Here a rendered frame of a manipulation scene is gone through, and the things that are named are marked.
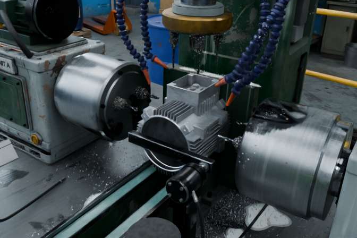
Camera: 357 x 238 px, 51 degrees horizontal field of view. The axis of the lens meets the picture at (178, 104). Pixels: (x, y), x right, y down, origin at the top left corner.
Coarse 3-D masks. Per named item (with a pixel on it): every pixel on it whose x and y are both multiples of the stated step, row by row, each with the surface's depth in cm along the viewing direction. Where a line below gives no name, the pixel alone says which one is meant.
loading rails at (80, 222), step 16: (128, 176) 98; (144, 176) 100; (160, 176) 106; (208, 176) 108; (112, 192) 93; (128, 192) 94; (144, 192) 100; (160, 192) 94; (208, 192) 108; (96, 208) 88; (112, 208) 90; (128, 208) 96; (144, 208) 88; (160, 208) 89; (64, 224) 81; (80, 224) 83; (96, 224) 86; (112, 224) 91; (128, 224) 83
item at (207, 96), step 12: (168, 84) 100; (180, 84) 105; (192, 84) 108; (204, 84) 107; (168, 96) 101; (180, 96) 98; (192, 96) 96; (204, 96) 98; (216, 96) 104; (204, 108) 99
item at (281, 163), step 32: (256, 128) 81; (288, 128) 79; (320, 128) 77; (352, 128) 84; (256, 160) 80; (288, 160) 76; (320, 160) 74; (256, 192) 83; (288, 192) 77; (320, 192) 75
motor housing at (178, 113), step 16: (160, 112) 94; (176, 112) 94; (192, 112) 97; (208, 112) 101; (144, 128) 100; (160, 128) 107; (176, 128) 113; (224, 128) 103; (176, 144) 109; (192, 144) 91; (208, 144) 97; (160, 160) 102; (176, 160) 103
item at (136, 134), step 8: (128, 136) 99; (136, 136) 98; (144, 136) 97; (136, 144) 99; (144, 144) 97; (152, 144) 95; (160, 144) 94; (168, 144) 94; (160, 152) 94; (168, 152) 93; (176, 152) 91; (184, 152) 90; (192, 152) 90; (184, 160) 91; (192, 160) 89; (200, 160) 88; (208, 160) 87; (208, 168) 87
